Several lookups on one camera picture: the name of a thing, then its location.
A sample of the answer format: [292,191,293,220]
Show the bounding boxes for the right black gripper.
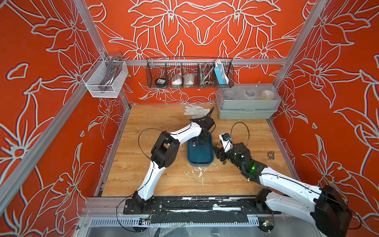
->
[211,141,245,172]

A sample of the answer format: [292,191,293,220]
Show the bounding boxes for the teal plastic storage box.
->
[187,134,214,167]

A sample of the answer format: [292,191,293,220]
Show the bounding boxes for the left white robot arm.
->
[132,115,216,210]

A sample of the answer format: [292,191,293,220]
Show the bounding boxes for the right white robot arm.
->
[213,141,353,237]

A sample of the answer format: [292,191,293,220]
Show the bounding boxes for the blue white box in basket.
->
[214,59,229,85]

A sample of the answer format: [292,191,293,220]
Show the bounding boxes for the grey lidded storage container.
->
[216,84,281,120]

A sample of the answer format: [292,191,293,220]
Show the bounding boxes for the white knit glove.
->
[184,104,210,119]

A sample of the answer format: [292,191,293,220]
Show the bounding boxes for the small metal object far right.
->
[267,151,275,160]

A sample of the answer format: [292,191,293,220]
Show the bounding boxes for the white bag in basket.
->
[171,73,183,87]
[184,73,196,88]

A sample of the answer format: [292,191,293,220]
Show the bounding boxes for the metal tongs in basket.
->
[198,63,214,87]

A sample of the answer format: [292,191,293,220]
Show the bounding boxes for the black item in basket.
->
[155,78,167,88]

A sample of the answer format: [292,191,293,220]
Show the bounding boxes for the metal tool in clear bin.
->
[99,51,122,91]

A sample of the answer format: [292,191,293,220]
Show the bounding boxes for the black wire wall basket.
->
[146,57,235,89]

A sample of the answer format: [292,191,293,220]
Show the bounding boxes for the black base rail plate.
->
[120,195,276,226]

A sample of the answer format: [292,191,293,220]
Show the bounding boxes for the clear plastic wall bin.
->
[82,60,128,98]

